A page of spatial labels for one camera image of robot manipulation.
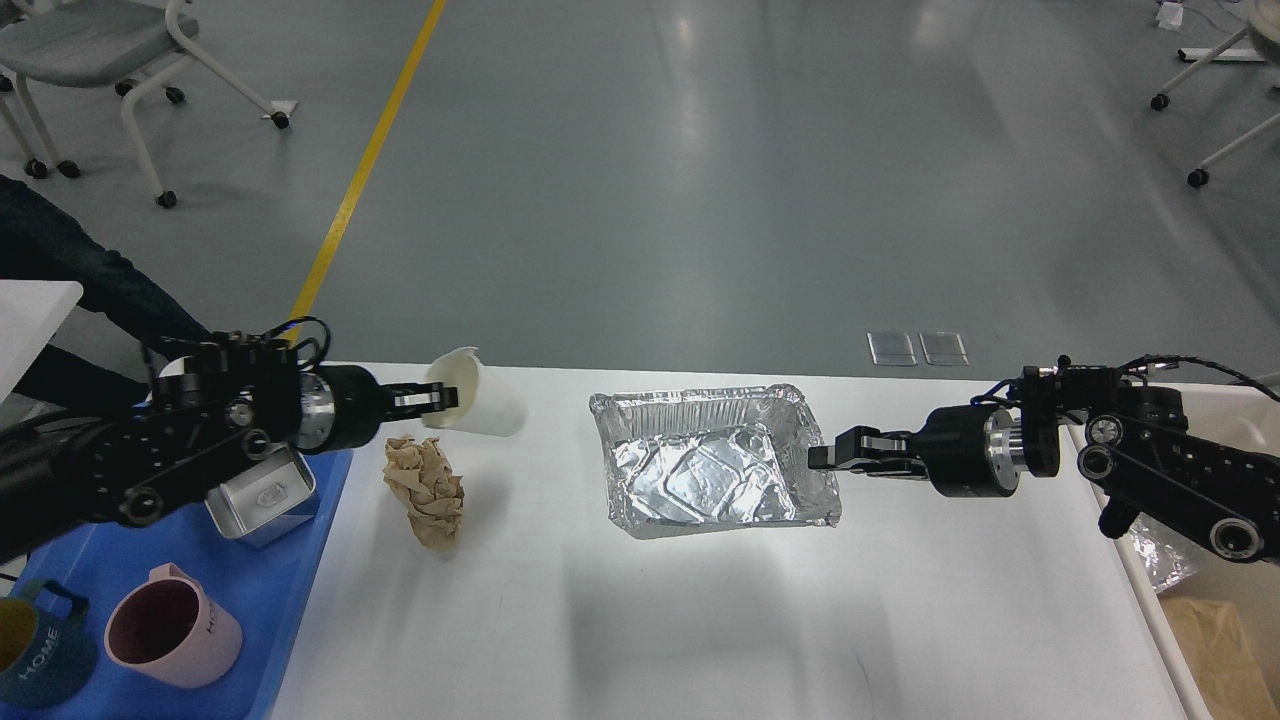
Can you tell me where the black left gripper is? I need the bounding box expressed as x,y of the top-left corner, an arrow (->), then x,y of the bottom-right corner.
294,365 -> 460,454

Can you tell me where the dark blue HOME mug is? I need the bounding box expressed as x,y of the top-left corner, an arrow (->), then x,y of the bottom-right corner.
1,578 -> 99,708

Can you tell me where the white paper cup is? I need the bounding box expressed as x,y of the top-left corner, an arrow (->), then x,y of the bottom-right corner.
420,347 -> 529,437

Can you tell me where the chair base right background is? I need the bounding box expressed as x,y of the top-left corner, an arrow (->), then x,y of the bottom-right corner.
1151,0 -> 1280,190

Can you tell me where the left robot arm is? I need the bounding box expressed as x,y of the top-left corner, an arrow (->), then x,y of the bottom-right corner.
1,315 -> 465,562

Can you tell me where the pink mug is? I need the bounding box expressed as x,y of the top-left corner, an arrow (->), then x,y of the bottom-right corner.
102,562 -> 244,689

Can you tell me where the person in white sweater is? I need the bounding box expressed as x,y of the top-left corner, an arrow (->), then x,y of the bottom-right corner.
1,176 -> 214,416

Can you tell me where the white power adapter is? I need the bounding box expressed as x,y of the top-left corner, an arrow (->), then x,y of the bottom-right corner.
1155,1 -> 1184,32

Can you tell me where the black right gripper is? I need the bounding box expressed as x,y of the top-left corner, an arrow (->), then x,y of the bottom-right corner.
808,404 -> 1062,498

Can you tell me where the floor socket plate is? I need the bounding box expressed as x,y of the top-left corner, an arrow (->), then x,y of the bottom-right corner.
867,331 -> 918,366
918,331 -> 972,366

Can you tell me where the brown paper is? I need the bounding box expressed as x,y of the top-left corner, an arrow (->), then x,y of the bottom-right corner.
381,436 -> 465,553
1160,597 -> 1279,719

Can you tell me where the white side table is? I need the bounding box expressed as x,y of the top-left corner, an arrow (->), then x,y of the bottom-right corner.
1,279 -> 83,398

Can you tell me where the stainless steel rectangular container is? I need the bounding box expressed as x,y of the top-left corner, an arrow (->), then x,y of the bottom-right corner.
205,448 -> 320,550

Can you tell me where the aluminium foil tray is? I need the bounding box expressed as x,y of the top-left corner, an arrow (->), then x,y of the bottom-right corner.
589,383 -> 844,541

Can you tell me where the right floor socket plate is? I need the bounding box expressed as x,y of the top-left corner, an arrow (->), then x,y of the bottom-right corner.
918,331 -> 972,366

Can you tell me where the blue plastic tray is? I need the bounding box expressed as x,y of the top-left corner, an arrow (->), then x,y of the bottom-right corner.
3,450 -> 353,719

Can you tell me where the grey office chair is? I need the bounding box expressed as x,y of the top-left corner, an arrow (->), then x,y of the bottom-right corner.
1,1 -> 291,209

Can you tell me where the brown paper in bin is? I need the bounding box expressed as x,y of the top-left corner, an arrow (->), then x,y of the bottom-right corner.
1160,597 -> 1279,719

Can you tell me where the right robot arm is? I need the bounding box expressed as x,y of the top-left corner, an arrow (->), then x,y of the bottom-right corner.
806,355 -> 1279,564

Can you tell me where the left floor socket plate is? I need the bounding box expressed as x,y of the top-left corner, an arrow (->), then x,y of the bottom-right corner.
867,331 -> 918,366

